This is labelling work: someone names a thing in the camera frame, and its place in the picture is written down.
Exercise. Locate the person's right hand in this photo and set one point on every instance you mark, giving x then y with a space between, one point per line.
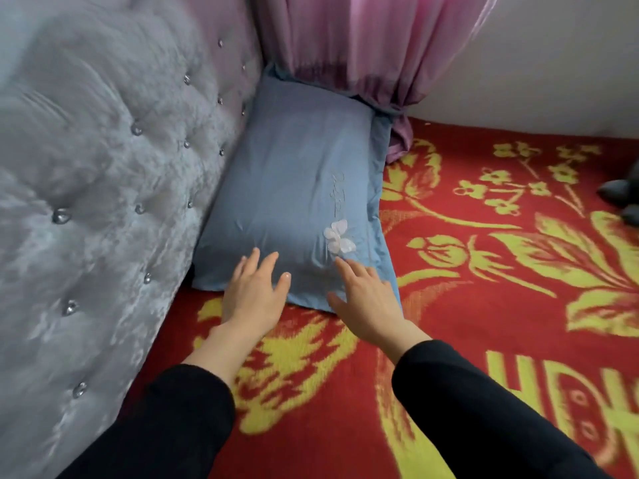
372 306

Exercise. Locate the person's left hand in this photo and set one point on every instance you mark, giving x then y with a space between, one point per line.
252 301

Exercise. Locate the person's left middle finger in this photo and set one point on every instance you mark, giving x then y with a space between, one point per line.
252 261

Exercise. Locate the person's left thumb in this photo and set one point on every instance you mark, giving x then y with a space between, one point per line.
283 289

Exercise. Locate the person's right middle finger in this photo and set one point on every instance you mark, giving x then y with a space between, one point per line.
358 269

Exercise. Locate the person's right thumb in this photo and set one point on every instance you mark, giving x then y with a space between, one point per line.
337 301

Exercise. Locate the person's right forearm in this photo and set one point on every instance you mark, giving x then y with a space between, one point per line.
479 409

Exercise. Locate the person's left forearm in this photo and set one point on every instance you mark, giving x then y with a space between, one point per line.
164 414

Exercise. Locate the blue pillow with white flower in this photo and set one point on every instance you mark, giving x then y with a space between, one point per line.
304 194

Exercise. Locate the red blanket with yellow flowers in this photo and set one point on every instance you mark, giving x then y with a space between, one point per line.
479 304

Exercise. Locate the grey tufted velvet headboard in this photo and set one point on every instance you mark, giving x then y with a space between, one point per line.
95 209

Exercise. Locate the pink curtain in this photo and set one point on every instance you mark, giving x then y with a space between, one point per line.
369 59

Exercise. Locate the dark grey plush toy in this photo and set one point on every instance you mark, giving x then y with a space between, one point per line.
621 194

